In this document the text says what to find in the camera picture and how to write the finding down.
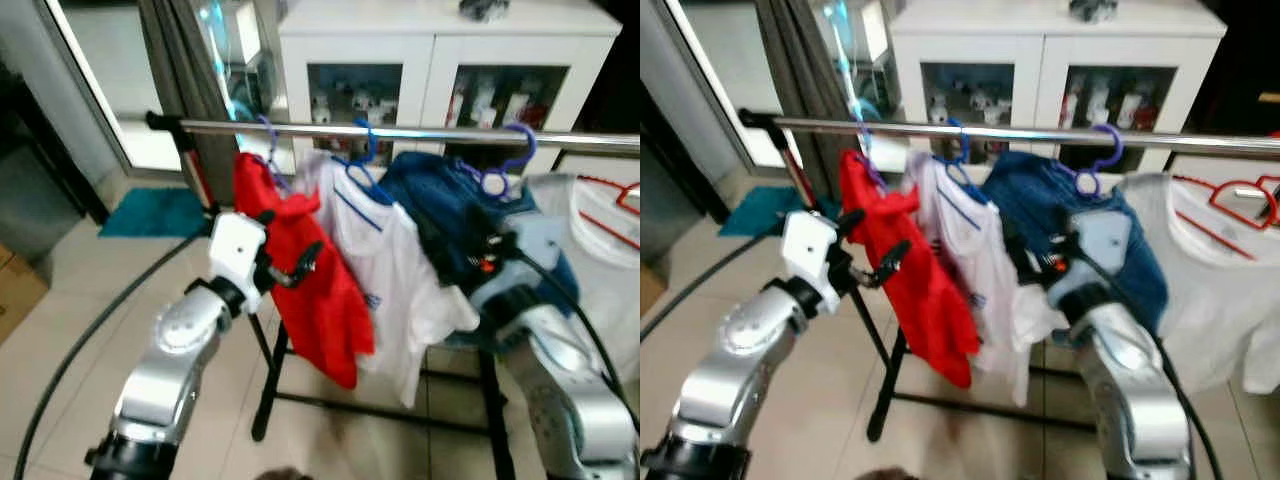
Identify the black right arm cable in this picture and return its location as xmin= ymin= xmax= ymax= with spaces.
xmin=1080 ymin=258 xmax=1226 ymax=480
xmin=500 ymin=248 xmax=641 ymax=431

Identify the red wire hanger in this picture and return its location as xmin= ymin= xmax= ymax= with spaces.
xmin=575 ymin=175 xmax=641 ymax=251
xmin=1170 ymin=175 xmax=1280 ymax=263

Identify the plain red shirt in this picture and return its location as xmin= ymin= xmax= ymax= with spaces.
xmin=232 ymin=152 xmax=376 ymax=391
xmin=838 ymin=150 xmax=983 ymax=389

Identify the blue denim garment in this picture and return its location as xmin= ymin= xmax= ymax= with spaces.
xmin=380 ymin=152 xmax=581 ymax=349
xmin=980 ymin=150 xmax=1169 ymax=346

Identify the white glass-door cabinet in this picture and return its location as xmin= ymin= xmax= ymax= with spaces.
xmin=278 ymin=0 xmax=623 ymax=179
xmin=888 ymin=0 xmax=1227 ymax=173

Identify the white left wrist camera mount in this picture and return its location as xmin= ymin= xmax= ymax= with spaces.
xmin=208 ymin=212 xmax=269 ymax=301
xmin=782 ymin=210 xmax=839 ymax=301

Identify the white shirt with blue trim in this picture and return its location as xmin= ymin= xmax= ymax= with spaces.
xmin=298 ymin=150 xmax=481 ymax=409
xmin=902 ymin=152 xmax=1066 ymax=406

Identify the grey curtain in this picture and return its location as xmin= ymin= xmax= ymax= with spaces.
xmin=135 ymin=0 xmax=241 ymax=181
xmin=755 ymin=0 xmax=851 ymax=181

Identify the blue plastic hanger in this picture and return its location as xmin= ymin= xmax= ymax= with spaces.
xmin=335 ymin=118 xmax=396 ymax=206
xmin=935 ymin=118 xmax=991 ymax=201

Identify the brown cardboard box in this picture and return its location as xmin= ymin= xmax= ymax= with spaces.
xmin=640 ymin=262 xmax=669 ymax=319
xmin=0 ymin=245 xmax=49 ymax=346

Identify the glass sliding door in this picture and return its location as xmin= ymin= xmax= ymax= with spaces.
xmin=660 ymin=0 xmax=896 ymax=173
xmin=40 ymin=0 xmax=291 ymax=173

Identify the clothes rack with silver rail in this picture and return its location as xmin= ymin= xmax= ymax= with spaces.
xmin=738 ymin=108 xmax=1280 ymax=443
xmin=145 ymin=110 xmax=641 ymax=480

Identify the plain white shirt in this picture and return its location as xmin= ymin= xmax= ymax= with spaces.
xmin=1115 ymin=172 xmax=1280 ymax=396
xmin=525 ymin=172 xmax=641 ymax=381

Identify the teal floor mat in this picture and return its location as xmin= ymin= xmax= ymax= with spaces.
xmin=718 ymin=186 xmax=801 ymax=238
xmin=98 ymin=188 xmax=213 ymax=239

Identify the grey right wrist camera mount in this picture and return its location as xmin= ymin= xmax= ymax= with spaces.
xmin=1045 ymin=210 xmax=1131 ymax=311
xmin=470 ymin=212 xmax=561 ymax=311

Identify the purple plastic hanger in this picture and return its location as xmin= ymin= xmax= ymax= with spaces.
xmin=852 ymin=118 xmax=886 ymax=191
xmin=245 ymin=115 xmax=291 ymax=193
xmin=1055 ymin=122 xmax=1124 ymax=198
xmin=455 ymin=122 xmax=538 ymax=198

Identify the black floor cable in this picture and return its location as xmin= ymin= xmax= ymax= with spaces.
xmin=12 ymin=232 xmax=216 ymax=480
xmin=640 ymin=228 xmax=791 ymax=341

